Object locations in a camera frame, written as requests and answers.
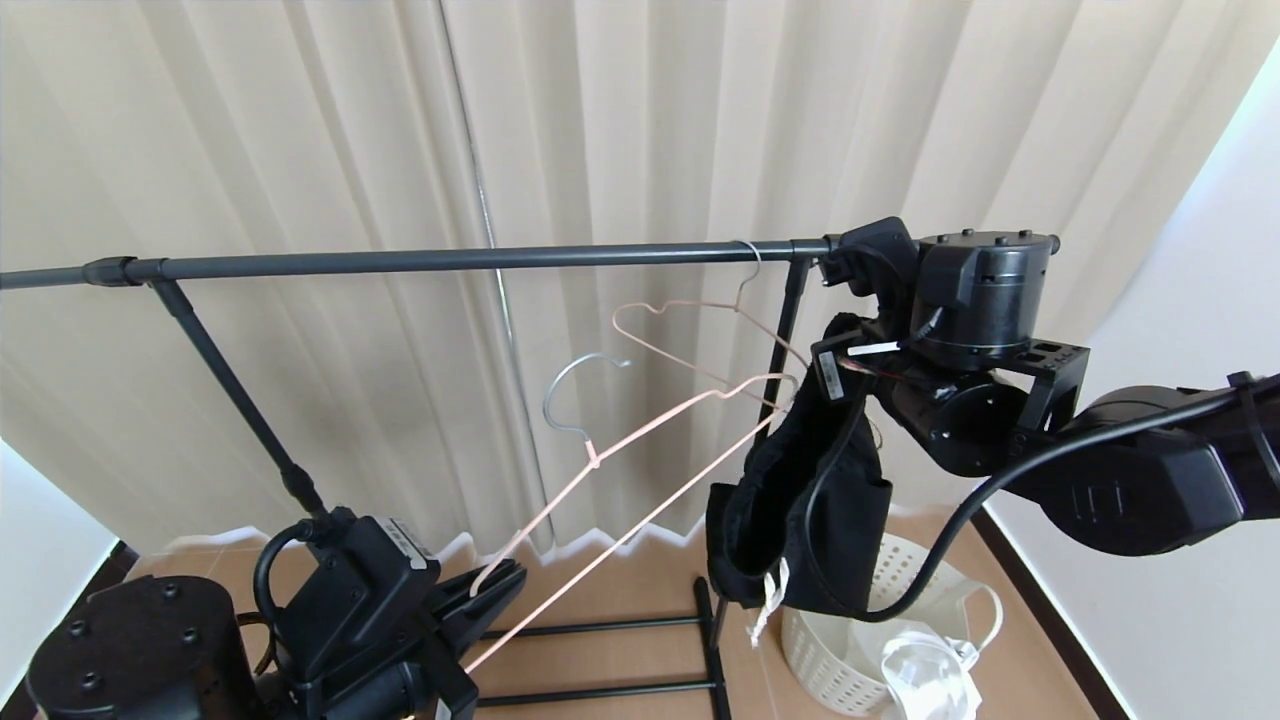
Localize white laundry basket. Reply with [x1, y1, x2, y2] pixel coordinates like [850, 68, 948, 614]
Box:
[780, 533, 1004, 716]

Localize heap of clothes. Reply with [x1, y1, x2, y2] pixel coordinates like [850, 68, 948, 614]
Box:
[878, 610, 986, 720]

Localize black clothes rack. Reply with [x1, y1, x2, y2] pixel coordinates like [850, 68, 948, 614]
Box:
[0, 235, 1061, 720]

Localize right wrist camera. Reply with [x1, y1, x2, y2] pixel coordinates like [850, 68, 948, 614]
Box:
[820, 217, 921, 301]

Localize beige curtain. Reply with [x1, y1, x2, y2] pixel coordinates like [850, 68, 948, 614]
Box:
[0, 0, 1280, 561]

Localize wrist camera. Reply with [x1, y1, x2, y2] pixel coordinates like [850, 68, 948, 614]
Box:
[275, 510, 443, 691]
[820, 217, 921, 301]

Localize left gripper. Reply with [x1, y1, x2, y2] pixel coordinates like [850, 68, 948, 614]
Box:
[300, 638, 481, 720]

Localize pink clothes hanger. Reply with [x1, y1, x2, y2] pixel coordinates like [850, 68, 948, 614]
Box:
[612, 240, 813, 413]
[462, 352, 801, 673]

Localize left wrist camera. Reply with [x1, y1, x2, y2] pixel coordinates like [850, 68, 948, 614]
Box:
[275, 510, 443, 691]

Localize black shorts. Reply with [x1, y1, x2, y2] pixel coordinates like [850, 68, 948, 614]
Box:
[705, 315, 893, 646]

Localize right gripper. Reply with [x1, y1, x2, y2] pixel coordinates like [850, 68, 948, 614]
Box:
[810, 315, 903, 406]

